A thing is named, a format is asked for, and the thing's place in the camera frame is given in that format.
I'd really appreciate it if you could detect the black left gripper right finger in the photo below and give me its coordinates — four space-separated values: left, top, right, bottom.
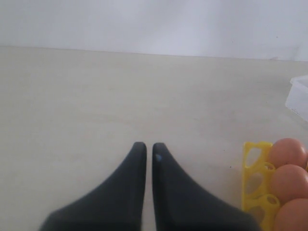
152 143 261 231

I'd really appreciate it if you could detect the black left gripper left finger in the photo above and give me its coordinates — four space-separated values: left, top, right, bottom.
40 142 147 231

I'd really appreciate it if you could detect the brown egg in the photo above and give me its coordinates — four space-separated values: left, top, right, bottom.
269 165 308 204
273 199 308 231

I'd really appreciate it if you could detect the yellow plastic egg tray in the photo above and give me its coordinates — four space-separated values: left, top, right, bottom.
242 142 285 231

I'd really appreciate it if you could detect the clear plastic container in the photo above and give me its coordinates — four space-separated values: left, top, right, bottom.
285 75 308 122

